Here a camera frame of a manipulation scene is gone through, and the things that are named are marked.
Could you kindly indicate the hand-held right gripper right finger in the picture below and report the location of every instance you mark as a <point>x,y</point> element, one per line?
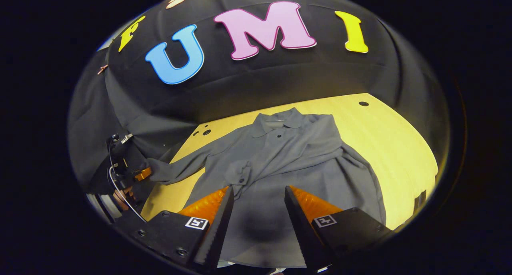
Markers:
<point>302,231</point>

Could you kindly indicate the black backdrop cloth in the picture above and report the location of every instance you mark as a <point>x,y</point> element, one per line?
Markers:
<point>280,75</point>

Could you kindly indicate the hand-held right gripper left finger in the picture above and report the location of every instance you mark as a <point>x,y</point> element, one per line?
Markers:
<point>218,231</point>

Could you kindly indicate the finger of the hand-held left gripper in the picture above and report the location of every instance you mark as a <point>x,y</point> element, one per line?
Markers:
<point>143,174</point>

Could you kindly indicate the grey button-up shirt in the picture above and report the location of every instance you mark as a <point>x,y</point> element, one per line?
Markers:
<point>280,163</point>

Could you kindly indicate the small white clip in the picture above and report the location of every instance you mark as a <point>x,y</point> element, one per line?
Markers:
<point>126,138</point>

